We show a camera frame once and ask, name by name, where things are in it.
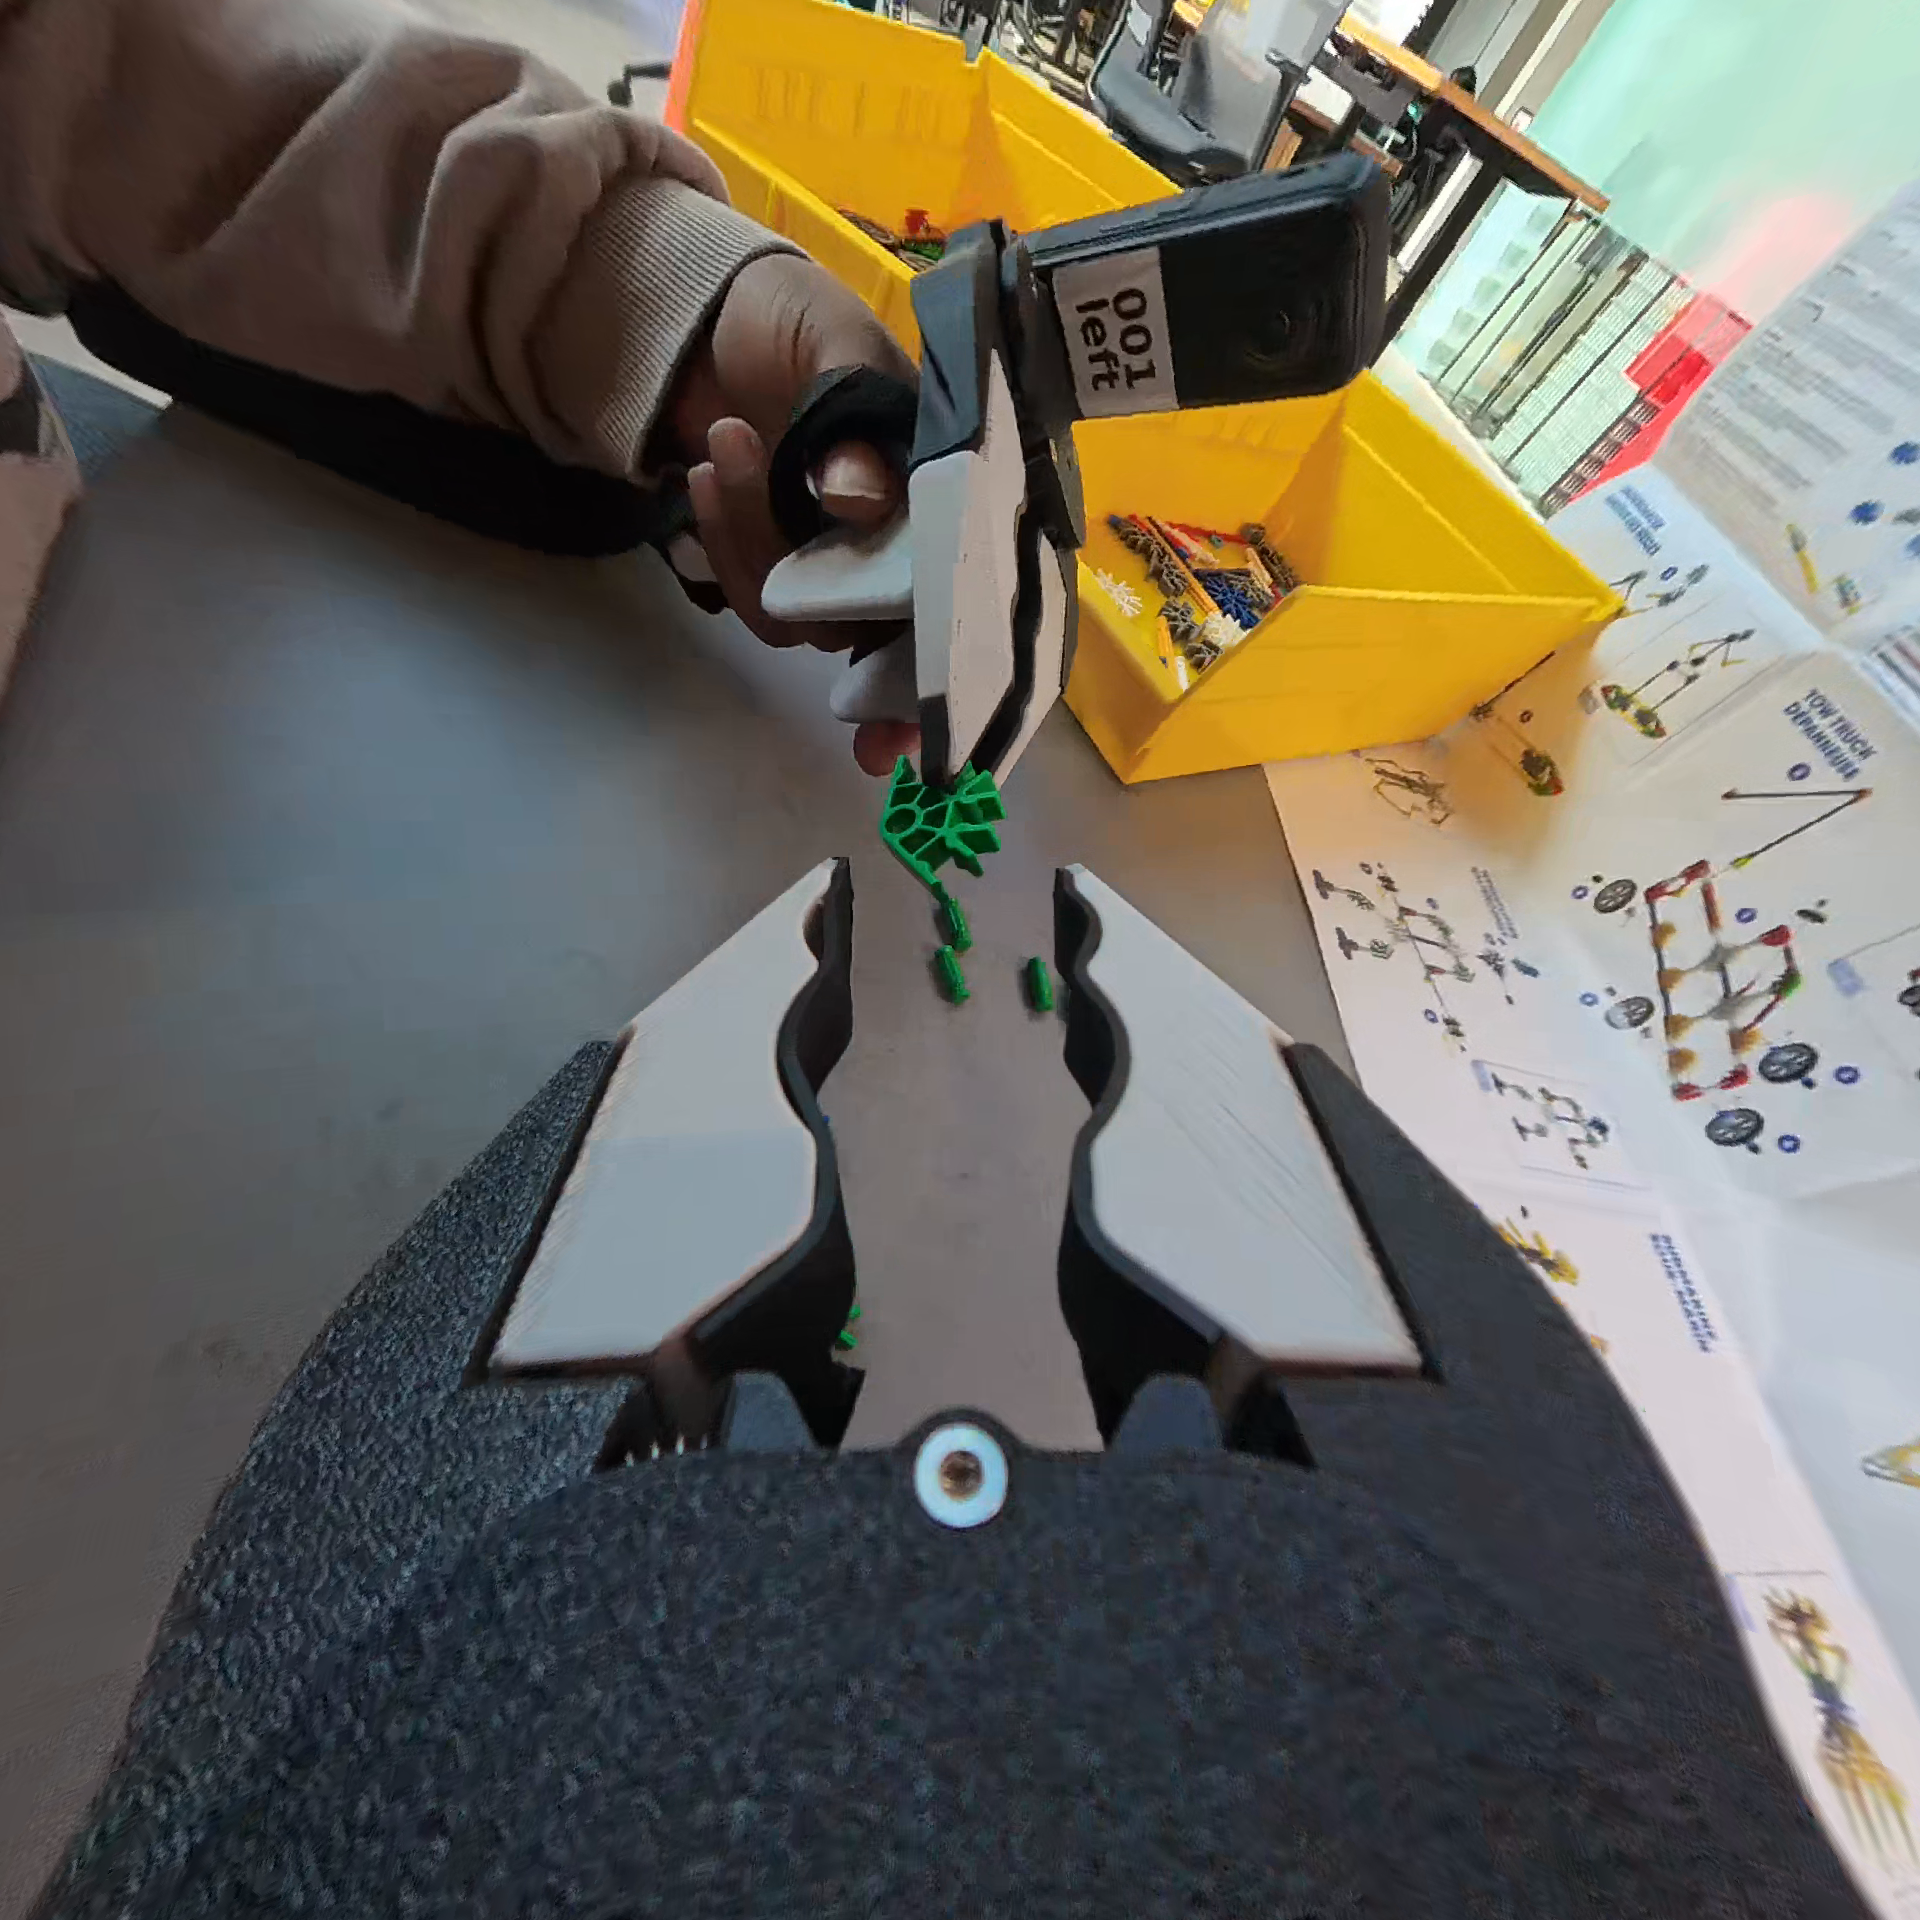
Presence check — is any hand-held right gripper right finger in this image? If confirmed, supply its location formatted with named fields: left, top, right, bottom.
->
left=1053, top=863, right=1423, bottom=1453

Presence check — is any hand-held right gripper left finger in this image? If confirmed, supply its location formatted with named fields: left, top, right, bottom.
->
left=489, top=856, right=859, bottom=1441

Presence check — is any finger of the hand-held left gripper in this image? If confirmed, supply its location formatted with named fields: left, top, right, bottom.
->
left=970, top=521, right=1080, bottom=793
left=912, top=359, right=1039, bottom=793

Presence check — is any pile of toy pieces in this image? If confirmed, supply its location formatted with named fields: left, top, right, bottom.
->
left=1102, top=509, right=1307, bottom=677
left=831, top=200, right=953, bottom=272

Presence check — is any yellow plastic bin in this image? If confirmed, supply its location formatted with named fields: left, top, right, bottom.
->
left=666, top=0, right=1179, bottom=360
left=1034, top=368, right=1630, bottom=789

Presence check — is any grey desk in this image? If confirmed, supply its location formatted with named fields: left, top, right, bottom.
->
left=0, top=405, right=1920, bottom=1920

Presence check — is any person's left hand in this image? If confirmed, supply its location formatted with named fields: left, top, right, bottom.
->
left=666, top=252, right=928, bottom=781

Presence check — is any black office chair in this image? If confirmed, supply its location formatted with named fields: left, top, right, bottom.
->
left=1088, top=0, right=1343, bottom=182

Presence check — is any wooden table with black legs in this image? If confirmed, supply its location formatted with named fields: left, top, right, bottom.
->
left=1334, top=15, right=1608, bottom=348

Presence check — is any white instruction sheet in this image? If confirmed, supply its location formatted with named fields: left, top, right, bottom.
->
left=1266, top=181, right=1920, bottom=1920

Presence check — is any red box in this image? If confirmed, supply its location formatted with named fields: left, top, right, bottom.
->
left=1626, top=292, right=1752, bottom=406

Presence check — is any grey chair seat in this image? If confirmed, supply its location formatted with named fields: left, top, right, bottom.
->
left=30, top=352, right=166, bottom=481

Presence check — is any person's beige jacket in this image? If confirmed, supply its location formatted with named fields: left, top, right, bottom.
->
left=0, top=322, right=83, bottom=692

